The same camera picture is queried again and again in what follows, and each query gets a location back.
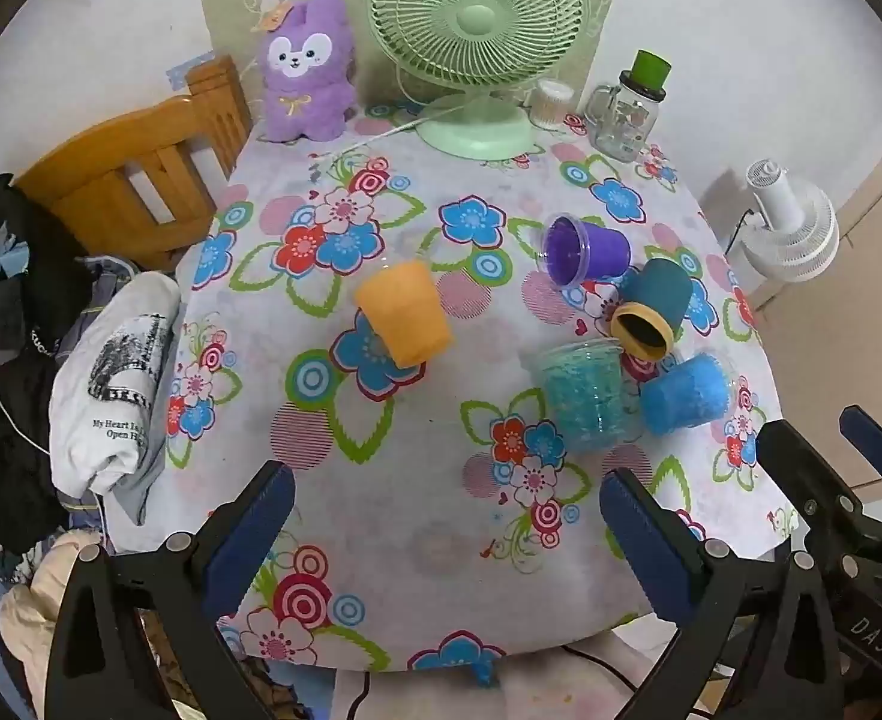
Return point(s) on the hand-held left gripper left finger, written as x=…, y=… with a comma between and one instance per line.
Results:
x=252, y=536

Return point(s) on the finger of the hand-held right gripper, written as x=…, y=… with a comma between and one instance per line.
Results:
x=872, y=439
x=808, y=469

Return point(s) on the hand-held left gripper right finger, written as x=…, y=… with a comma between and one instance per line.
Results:
x=647, y=544

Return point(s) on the clear cup with blue filling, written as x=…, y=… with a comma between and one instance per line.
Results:
x=587, y=394

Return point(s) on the dark teal cup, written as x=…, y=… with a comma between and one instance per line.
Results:
x=658, y=292

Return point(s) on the orange cup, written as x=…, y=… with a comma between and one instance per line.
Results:
x=403, y=311

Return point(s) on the purple cup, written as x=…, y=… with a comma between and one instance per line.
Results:
x=595, y=251

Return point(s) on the floral tablecloth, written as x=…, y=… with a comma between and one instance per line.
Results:
x=426, y=465

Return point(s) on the white printed t-shirt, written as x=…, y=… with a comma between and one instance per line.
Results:
x=111, y=390

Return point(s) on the white standing fan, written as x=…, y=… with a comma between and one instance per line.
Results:
x=793, y=221

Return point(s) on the black clothing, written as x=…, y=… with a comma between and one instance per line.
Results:
x=6, y=360

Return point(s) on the wooden chair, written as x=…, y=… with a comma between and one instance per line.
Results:
x=111, y=165

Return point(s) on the glass jar with green lid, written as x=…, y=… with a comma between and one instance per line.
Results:
x=625, y=116

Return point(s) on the cotton swab container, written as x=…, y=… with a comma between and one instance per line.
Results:
x=550, y=101

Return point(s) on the purple plush toy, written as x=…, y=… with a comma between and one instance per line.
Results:
x=306, y=67

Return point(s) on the green desk fan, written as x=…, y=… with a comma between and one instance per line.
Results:
x=475, y=19

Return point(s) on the beige printed wall cloth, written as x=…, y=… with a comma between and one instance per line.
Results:
x=231, y=15

